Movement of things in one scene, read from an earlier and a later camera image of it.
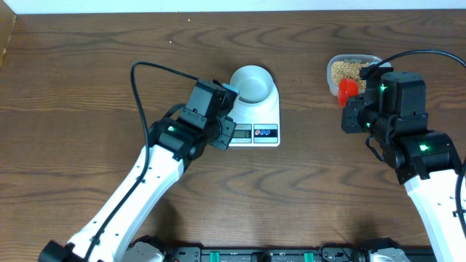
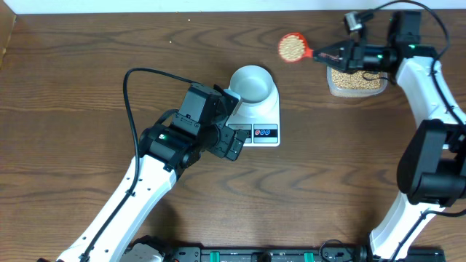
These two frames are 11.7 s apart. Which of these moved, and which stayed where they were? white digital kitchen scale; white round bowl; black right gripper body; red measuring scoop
Moved: red measuring scoop; black right gripper body
Stayed: white digital kitchen scale; white round bowl
